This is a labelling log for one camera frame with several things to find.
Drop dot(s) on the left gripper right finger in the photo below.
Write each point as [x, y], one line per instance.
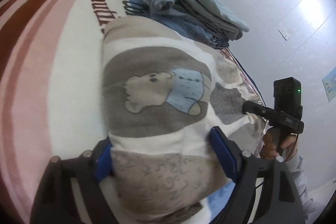
[228, 153]

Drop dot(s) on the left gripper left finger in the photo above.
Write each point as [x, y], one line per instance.
[102, 166]

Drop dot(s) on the bear print fleece pants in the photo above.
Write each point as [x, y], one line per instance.
[162, 94]

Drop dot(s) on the grey star sleeve forearm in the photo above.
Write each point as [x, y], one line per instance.
[311, 208]

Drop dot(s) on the person right hand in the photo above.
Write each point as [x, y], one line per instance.
[269, 149]

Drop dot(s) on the blue denim folded jeans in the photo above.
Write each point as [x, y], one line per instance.
[189, 27]

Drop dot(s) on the striped pink bed blanket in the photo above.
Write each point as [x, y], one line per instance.
[52, 112]

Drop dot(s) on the grey folded garment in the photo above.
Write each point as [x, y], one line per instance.
[209, 14]

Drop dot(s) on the black camera box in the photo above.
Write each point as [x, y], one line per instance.
[287, 97]

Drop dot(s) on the cartoon wall poster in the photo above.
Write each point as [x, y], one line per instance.
[329, 83]

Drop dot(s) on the white wall socket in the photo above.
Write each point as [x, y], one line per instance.
[284, 33]

